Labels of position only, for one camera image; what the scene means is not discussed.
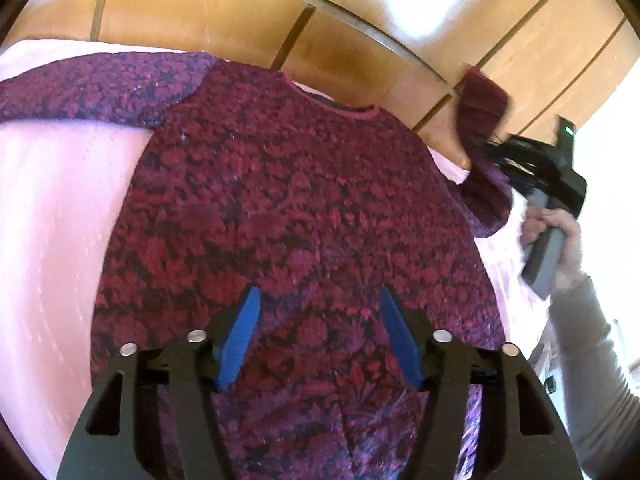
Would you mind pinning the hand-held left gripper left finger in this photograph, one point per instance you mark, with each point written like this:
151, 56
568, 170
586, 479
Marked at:
241, 334

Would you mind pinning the person's right hand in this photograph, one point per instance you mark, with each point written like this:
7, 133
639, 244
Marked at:
567, 245

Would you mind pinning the person's right forearm grey sleeve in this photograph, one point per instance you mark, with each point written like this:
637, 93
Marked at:
595, 360

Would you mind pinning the wooden panelled wardrobe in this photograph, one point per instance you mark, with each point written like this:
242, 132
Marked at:
200, 10

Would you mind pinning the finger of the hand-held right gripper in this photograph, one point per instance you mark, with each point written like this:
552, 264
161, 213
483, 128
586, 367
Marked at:
495, 152

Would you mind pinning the pink bed sheet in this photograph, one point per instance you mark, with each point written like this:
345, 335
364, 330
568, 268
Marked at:
55, 220

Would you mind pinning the maroon floral knit sweater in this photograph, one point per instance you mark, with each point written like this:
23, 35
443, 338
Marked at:
280, 210

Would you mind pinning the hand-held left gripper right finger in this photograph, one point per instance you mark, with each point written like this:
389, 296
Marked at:
400, 335

